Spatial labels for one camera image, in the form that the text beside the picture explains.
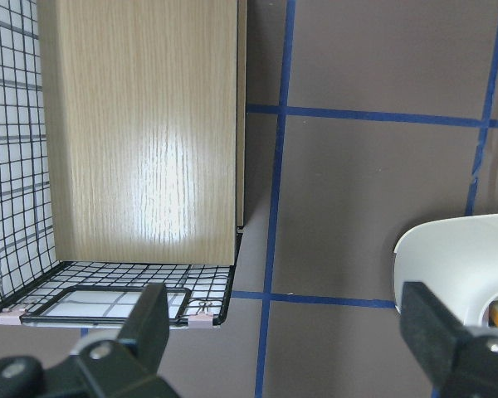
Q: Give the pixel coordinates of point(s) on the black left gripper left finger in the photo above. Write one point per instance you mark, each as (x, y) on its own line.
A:
(122, 366)

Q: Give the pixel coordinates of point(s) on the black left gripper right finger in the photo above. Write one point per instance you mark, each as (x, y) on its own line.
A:
(459, 360)

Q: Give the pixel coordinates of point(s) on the white two-slot toaster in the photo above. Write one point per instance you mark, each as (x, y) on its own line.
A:
(457, 259)

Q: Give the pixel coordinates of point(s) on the pink binder clip right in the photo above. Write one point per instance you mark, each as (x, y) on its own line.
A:
(202, 318)

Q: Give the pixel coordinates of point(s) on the pink binder clip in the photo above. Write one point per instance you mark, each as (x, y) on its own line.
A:
(12, 318)
(202, 318)

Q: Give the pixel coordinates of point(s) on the pink binder clip left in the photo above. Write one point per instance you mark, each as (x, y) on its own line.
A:
(12, 318)

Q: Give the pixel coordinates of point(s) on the wire basket with wooden board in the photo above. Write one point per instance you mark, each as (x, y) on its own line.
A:
(122, 137)

